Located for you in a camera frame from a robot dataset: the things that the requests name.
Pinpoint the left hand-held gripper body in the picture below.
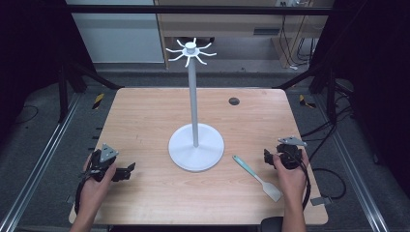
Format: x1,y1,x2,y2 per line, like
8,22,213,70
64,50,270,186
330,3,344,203
84,143,126,184

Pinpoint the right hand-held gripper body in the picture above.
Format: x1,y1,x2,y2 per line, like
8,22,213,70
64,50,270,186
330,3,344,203
275,136,308,171

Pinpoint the teal handled white spatula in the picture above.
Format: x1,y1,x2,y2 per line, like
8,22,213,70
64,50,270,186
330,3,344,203
232,155,284,204

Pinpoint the white hook rack stand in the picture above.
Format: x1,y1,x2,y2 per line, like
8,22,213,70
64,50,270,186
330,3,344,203
165,37,225,173

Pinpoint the person's right hand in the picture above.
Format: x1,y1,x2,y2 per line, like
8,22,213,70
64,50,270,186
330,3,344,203
272,149,310,209

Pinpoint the person's left hand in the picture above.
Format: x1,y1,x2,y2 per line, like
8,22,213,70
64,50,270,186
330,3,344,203
78,153,118,211

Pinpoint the yellow black tape strip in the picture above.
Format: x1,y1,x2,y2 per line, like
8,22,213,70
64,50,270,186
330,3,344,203
298,94,317,109
92,93,105,110

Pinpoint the black chair part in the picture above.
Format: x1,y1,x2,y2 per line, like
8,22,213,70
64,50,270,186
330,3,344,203
260,216,285,232

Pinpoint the dark curtain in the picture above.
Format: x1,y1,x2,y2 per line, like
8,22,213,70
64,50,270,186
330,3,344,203
0,0,97,146
308,0,410,189

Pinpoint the white cabinet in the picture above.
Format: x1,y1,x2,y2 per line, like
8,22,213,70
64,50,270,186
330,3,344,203
65,0,165,65

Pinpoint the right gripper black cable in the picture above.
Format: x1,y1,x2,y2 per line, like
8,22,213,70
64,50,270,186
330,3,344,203
289,151,313,212

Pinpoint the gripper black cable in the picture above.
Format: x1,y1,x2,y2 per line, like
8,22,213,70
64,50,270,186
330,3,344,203
289,151,313,212
73,172,98,217

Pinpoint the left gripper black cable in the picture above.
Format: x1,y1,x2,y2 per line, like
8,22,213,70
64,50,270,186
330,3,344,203
73,172,98,217

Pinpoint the aluminium floor rail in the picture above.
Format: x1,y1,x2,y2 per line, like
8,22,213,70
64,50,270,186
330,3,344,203
313,93,391,232
0,92,82,232

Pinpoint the black floor cable bundle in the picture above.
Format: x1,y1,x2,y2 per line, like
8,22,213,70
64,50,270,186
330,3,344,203
300,84,356,162

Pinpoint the grey metal table bracket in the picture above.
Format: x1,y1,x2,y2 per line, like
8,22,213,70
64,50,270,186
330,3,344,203
309,196,333,207

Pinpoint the black floor cable loop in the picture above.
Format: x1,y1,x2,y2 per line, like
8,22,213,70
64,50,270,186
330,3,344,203
310,166,348,200

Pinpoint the black metal frame stand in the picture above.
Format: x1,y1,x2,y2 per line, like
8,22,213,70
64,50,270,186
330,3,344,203
57,60,126,124
275,61,338,126

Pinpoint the thin black floor cable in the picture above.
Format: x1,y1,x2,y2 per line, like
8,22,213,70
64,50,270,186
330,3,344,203
14,103,41,126

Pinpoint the black hanging cable bundle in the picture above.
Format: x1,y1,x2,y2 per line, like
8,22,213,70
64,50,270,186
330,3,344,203
278,14,316,71

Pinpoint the black horizontal frame bar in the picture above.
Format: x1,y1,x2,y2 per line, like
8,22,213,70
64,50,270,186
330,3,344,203
63,4,337,16

